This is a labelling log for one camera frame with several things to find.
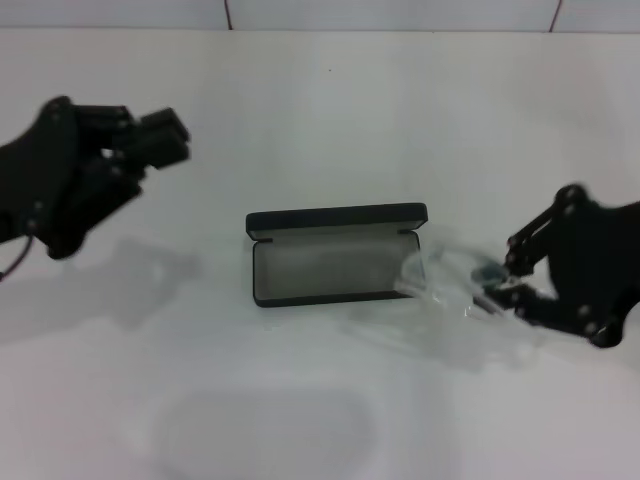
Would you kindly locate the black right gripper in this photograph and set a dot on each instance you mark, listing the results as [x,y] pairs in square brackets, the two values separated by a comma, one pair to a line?
[595,260]

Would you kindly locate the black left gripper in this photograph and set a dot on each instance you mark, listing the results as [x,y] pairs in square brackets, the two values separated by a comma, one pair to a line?
[35,185]

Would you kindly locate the clear white glasses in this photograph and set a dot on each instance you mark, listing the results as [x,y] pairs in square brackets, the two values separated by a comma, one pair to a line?
[440,280]

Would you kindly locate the black glasses case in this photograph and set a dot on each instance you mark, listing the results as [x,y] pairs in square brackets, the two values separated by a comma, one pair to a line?
[335,272]

